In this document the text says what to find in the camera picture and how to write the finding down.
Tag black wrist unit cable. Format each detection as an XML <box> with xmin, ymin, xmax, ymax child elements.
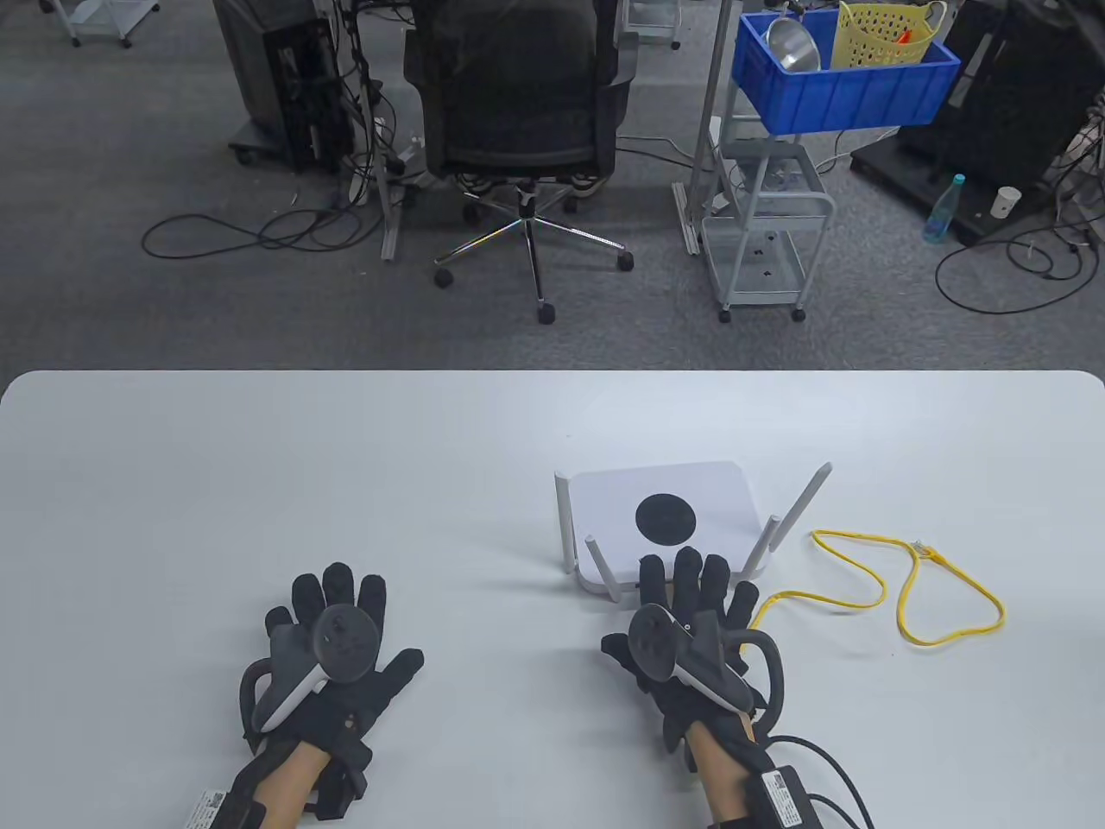
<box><xmin>764</xmin><ymin>732</ymin><xmax>877</xmax><ymax>829</ymax></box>

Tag yellow ethernet cable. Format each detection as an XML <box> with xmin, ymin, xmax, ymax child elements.
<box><xmin>744</xmin><ymin>528</ymin><xmax>1007</xmax><ymax>647</ymax></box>

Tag person's left hand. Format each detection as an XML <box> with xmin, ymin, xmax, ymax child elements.
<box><xmin>240</xmin><ymin>561</ymin><xmax>426</xmax><ymax>761</ymax></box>

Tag grey metal desk leg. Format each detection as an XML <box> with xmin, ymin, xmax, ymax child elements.
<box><xmin>672</xmin><ymin>0</ymin><xmax>735</xmax><ymax>257</ymax></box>
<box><xmin>345</xmin><ymin>0</ymin><xmax>405</xmax><ymax>262</ymax></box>

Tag person's left forearm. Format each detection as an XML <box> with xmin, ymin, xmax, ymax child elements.
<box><xmin>226</xmin><ymin>743</ymin><xmax>346</xmax><ymax>829</ymax></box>

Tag clear bottle with blue cap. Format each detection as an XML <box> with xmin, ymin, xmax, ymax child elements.
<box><xmin>922</xmin><ymin>173</ymin><xmax>968</xmax><ymax>245</ymax></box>

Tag metal bowl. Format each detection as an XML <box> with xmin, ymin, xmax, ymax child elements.
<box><xmin>764</xmin><ymin>16</ymin><xmax>823</xmax><ymax>74</ymax></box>

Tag tangled black cables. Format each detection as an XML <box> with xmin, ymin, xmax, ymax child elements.
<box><xmin>1032</xmin><ymin>104</ymin><xmax>1105</xmax><ymax>260</ymax></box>

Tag black cable bundle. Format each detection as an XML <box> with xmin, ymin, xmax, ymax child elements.
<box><xmin>332</xmin><ymin>0</ymin><xmax>411</xmax><ymax>212</ymax></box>

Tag black computer tower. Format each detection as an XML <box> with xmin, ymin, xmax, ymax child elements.
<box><xmin>212</xmin><ymin>0</ymin><xmax>355</xmax><ymax>169</ymax></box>

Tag blue plastic crate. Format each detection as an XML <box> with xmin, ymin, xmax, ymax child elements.
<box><xmin>732</xmin><ymin>10</ymin><xmax>962</xmax><ymax>136</ymax></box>

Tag person's right forearm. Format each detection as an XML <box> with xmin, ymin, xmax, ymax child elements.
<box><xmin>686</xmin><ymin>721</ymin><xmax>765</xmax><ymax>829</ymax></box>

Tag person's right hand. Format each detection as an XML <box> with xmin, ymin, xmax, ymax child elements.
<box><xmin>602</xmin><ymin>546</ymin><xmax>769</xmax><ymax>752</ymax></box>

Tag black floor cable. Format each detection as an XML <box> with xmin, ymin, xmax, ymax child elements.
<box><xmin>935</xmin><ymin>220</ymin><xmax>1090</xmax><ymax>316</ymax></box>
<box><xmin>141</xmin><ymin>194</ymin><xmax>363</xmax><ymax>260</ymax></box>

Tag grey metal rolling cart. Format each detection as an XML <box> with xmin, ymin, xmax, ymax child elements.
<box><xmin>698</xmin><ymin>82</ymin><xmax>837</xmax><ymax>325</ymax></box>

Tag white rolling cart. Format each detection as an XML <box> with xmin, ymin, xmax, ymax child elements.
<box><xmin>620</xmin><ymin>0</ymin><xmax>683</xmax><ymax>51</ymax></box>
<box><xmin>39</xmin><ymin>0</ymin><xmax>162</xmax><ymax>48</ymax></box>

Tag black equipment on platform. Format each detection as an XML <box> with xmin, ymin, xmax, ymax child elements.
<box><xmin>850</xmin><ymin>0</ymin><xmax>1105</xmax><ymax>247</ymax></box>

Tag white router with black circle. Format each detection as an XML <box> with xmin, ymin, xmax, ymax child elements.
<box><xmin>555</xmin><ymin>460</ymin><xmax>835</xmax><ymax>605</ymax></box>

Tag black mesh office chair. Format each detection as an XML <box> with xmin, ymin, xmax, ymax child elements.
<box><xmin>404</xmin><ymin>0</ymin><xmax>640</xmax><ymax>325</ymax></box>

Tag yellow plastic basket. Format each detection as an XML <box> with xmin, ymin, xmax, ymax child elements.
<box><xmin>831</xmin><ymin>0</ymin><xmax>948</xmax><ymax>70</ymax></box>

